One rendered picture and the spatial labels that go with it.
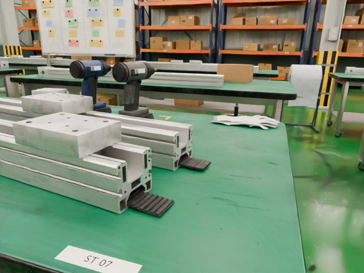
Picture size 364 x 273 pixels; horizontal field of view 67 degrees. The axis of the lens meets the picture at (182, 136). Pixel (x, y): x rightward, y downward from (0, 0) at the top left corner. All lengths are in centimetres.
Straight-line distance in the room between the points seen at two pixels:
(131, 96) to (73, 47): 341
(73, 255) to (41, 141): 21
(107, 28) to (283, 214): 366
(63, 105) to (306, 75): 362
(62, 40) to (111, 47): 78
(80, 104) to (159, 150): 30
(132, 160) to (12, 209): 21
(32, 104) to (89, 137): 40
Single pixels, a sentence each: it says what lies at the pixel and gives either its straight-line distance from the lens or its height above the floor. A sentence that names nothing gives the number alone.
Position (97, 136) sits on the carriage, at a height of 89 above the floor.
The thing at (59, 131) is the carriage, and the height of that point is 90.
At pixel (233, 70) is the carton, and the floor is 88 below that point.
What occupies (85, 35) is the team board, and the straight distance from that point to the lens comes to 416.
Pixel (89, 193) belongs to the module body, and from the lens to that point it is 50.
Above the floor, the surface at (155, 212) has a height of 78.
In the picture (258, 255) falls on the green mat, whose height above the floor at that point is 78.
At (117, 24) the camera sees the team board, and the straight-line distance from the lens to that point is 389.
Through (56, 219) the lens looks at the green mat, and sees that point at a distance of 49.
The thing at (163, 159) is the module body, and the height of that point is 80.
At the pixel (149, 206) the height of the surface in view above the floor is 79.
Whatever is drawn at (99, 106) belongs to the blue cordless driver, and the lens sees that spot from 105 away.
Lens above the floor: 103
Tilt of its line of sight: 17 degrees down
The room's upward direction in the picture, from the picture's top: 1 degrees clockwise
